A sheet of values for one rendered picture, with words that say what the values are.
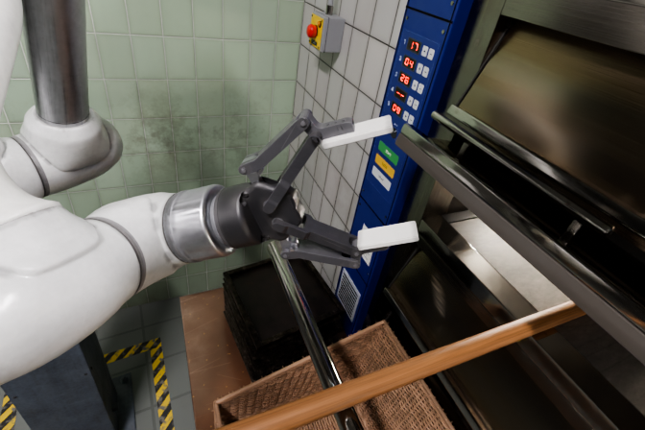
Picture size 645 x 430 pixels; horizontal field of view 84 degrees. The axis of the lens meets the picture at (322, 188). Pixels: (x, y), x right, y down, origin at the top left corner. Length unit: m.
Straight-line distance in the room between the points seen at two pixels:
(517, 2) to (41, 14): 0.81
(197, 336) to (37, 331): 0.99
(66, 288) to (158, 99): 1.18
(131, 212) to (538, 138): 0.58
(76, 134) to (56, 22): 0.26
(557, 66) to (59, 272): 0.68
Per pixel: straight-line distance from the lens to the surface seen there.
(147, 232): 0.44
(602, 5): 0.64
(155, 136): 1.56
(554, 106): 0.66
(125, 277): 0.41
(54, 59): 0.89
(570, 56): 0.68
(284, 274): 0.69
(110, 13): 1.42
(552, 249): 0.51
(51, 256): 0.37
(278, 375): 1.04
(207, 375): 1.26
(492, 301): 0.80
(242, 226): 0.40
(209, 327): 1.34
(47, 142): 1.00
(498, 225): 0.54
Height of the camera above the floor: 1.69
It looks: 34 degrees down
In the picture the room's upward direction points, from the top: 10 degrees clockwise
